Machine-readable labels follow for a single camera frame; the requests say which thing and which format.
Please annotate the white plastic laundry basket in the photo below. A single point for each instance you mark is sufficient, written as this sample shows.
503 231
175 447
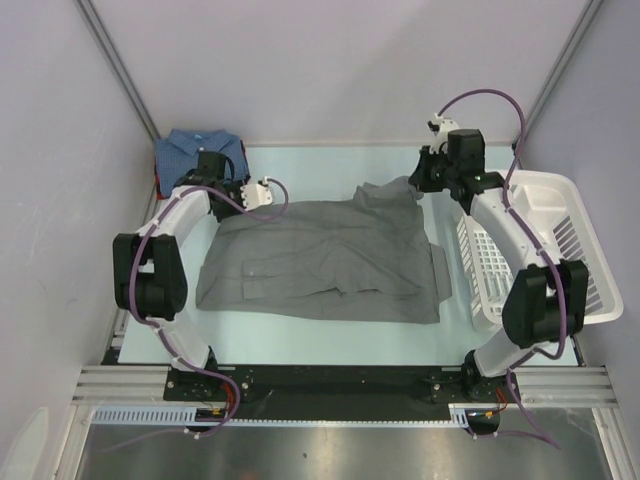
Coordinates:
553 206

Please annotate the right aluminium corner post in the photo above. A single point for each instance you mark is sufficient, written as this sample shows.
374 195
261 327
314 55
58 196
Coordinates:
570 48

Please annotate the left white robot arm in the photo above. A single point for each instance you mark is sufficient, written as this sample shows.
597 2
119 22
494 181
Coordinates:
150 281

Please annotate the grey long sleeve shirt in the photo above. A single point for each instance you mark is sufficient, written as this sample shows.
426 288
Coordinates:
363 259

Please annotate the folded red shirt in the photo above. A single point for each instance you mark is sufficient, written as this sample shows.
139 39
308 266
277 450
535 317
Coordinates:
171 163

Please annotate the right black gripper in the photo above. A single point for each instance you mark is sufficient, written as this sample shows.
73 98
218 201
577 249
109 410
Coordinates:
419 177

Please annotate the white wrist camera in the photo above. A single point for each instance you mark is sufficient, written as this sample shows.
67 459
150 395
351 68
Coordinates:
256 195
440 126

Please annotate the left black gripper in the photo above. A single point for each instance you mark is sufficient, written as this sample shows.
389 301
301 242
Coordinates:
221 215

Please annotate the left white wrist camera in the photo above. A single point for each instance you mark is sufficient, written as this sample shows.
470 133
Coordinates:
256 195

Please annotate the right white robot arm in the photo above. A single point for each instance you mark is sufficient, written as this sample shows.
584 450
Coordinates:
547 300

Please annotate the folded blue checked shirt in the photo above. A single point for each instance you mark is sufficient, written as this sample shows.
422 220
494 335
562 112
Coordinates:
188 138

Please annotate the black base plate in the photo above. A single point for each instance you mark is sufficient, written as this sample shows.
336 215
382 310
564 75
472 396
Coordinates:
336 393

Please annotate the left aluminium corner post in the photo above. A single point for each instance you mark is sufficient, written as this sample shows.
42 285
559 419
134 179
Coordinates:
114 60

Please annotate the aluminium frame rail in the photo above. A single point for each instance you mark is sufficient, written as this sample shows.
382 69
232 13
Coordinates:
540 386

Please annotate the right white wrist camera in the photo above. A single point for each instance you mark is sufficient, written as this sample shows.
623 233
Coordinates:
440 126

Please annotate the aluminium corner post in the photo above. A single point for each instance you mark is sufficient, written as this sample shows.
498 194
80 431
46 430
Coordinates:
570 48
114 60

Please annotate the white slotted cable duct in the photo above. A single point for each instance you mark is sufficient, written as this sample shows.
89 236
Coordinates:
190 417

